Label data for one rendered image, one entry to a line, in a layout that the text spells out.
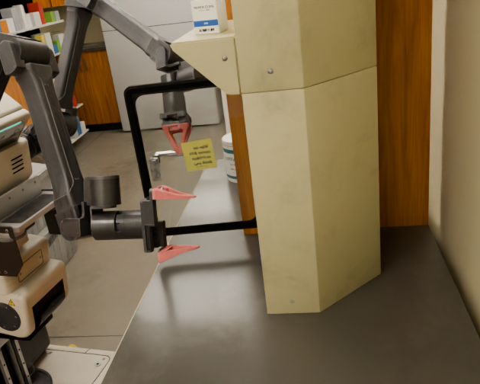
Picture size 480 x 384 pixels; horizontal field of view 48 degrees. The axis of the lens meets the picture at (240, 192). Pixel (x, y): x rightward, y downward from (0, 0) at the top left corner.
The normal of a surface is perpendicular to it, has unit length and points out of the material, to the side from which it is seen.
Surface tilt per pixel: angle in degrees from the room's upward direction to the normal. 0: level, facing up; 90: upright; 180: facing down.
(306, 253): 90
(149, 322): 0
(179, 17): 90
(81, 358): 0
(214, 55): 90
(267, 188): 90
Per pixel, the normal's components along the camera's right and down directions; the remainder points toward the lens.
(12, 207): 0.95, 0.00
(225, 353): -0.11, -0.92
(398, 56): -0.11, 0.40
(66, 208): -0.48, 0.07
